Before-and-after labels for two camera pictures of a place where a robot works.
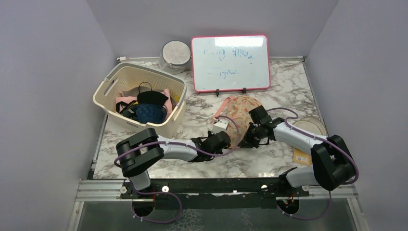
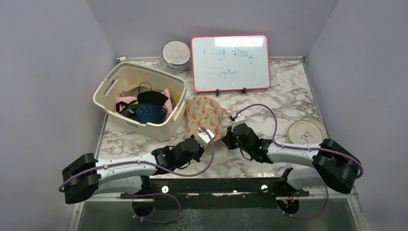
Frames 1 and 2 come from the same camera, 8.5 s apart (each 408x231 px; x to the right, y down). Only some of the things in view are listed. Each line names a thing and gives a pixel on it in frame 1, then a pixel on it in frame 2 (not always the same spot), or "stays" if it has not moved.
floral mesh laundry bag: x=235 y=109 → x=206 y=112
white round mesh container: x=175 y=55 stays
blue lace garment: x=149 y=113 stays
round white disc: x=312 y=124 stays
